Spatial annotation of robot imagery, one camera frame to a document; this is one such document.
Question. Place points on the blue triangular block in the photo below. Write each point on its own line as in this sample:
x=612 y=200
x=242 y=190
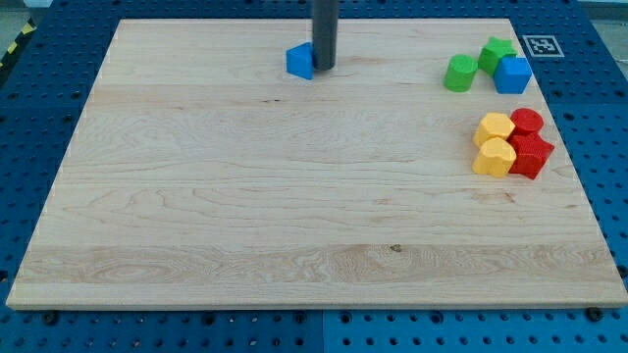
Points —
x=299 y=61

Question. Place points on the blue cube block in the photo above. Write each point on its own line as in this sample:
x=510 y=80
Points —
x=512 y=75

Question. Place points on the light wooden board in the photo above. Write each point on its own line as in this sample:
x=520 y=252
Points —
x=201 y=175

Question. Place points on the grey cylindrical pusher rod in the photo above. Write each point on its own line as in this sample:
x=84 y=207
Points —
x=325 y=15

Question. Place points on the green cylinder block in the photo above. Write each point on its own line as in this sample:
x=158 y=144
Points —
x=460 y=73

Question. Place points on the yellow heart block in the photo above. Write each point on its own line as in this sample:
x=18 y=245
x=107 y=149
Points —
x=495 y=158

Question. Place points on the yellow hexagon block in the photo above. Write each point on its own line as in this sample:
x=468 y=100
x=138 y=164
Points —
x=493 y=125

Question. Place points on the red star block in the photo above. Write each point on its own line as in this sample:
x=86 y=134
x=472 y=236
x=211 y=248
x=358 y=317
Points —
x=532 y=152

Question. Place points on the red cylinder block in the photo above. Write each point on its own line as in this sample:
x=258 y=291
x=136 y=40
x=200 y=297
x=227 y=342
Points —
x=526 y=121

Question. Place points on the green star block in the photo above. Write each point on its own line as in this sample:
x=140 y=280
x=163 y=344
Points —
x=492 y=52

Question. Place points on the white fiducial marker tag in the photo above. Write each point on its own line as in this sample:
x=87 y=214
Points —
x=543 y=46

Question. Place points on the black board stop bolt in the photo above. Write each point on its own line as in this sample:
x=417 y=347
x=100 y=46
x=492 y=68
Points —
x=50 y=318
x=594 y=314

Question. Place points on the yellow black hazard tape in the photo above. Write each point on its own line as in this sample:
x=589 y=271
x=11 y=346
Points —
x=17 y=47

